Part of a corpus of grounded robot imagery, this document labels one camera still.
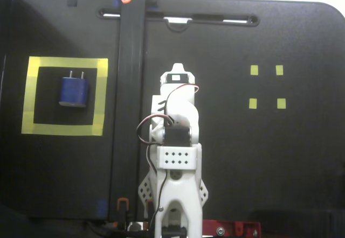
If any white gripper with motor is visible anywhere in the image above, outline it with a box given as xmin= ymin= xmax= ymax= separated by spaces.
xmin=161 ymin=62 xmax=196 ymax=97

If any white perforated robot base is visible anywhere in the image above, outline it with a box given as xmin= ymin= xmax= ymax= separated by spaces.
xmin=137 ymin=167 xmax=210 ymax=220

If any yellow tape square outline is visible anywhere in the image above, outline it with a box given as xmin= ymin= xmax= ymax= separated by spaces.
xmin=20 ymin=57 xmax=109 ymax=137

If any black flat table strip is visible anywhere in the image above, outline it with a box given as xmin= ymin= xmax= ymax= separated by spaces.
xmin=109 ymin=0 xmax=148 ymax=222

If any red corner clamp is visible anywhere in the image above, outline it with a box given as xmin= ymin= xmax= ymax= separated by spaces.
xmin=202 ymin=219 xmax=262 ymax=238

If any blue white charger block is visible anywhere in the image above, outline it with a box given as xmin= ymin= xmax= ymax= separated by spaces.
xmin=58 ymin=70 xmax=90 ymax=108

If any red white servo cable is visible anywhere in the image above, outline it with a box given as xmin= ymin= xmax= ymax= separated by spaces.
xmin=136 ymin=115 xmax=175 ymax=238

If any red black servo cable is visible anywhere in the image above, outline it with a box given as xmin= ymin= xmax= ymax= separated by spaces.
xmin=164 ymin=83 xmax=201 ymax=123

